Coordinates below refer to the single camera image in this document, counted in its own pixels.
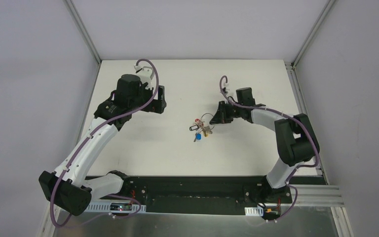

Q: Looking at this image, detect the purple cable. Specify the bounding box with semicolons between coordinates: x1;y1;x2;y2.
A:
49;59;160;228
219;75;322;184

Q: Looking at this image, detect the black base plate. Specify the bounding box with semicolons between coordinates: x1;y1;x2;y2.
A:
98;176;295;217

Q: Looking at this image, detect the right white cable duct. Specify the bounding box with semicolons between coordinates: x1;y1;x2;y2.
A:
244;205;264;217

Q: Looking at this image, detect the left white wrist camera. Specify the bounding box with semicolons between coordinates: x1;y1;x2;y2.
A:
134;65;154;90

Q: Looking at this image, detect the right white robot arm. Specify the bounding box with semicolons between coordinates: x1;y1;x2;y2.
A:
209;87;320;202

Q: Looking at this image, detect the keyring with keys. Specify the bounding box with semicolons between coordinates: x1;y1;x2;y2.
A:
189;113;214;143

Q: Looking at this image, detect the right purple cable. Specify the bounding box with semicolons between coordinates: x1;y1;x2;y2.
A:
219;75;322;184

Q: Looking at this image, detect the left white cable duct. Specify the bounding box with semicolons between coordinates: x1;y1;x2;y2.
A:
84;201;146;214

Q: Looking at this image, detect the white cable duct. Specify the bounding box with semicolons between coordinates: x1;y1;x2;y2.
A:
244;205;264;217
84;201;146;214

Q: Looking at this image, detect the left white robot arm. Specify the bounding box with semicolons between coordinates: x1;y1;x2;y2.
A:
38;74;166;216

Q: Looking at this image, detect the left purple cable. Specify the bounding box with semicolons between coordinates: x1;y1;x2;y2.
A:
49;59;160;228

